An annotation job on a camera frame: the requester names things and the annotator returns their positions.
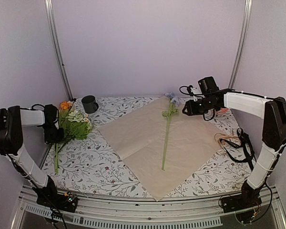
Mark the blue fake flower stem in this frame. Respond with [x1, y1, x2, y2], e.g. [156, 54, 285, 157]
[161, 92, 179, 171]

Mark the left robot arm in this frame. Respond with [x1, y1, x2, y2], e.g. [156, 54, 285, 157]
[0, 104, 64, 207]

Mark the dark grey mug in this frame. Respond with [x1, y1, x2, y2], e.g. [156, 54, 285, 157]
[81, 95, 99, 114]

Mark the orange fake flower stem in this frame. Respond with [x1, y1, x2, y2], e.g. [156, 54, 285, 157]
[54, 101, 73, 174]

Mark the tan ribbon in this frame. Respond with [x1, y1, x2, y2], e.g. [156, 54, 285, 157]
[214, 133, 241, 155]

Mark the black printed ribbon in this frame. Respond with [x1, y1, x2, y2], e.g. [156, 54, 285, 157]
[228, 128, 256, 171]

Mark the peach wrapping paper sheet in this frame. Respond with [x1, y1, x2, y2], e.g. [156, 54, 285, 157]
[98, 96, 220, 201]

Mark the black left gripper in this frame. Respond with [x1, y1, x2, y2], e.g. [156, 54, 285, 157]
[44, 124, 64, 143]

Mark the red patterned small dish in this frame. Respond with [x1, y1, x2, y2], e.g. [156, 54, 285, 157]
[216, 108, 229, 114]

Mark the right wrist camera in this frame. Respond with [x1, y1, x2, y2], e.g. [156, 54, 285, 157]
[187, 85, 198, 102]

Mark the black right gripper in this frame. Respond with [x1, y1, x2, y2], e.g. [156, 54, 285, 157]
[182, 96, 216, 116]

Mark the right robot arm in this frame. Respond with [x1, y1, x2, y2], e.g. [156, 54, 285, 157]
[179, 76, 286, 208]

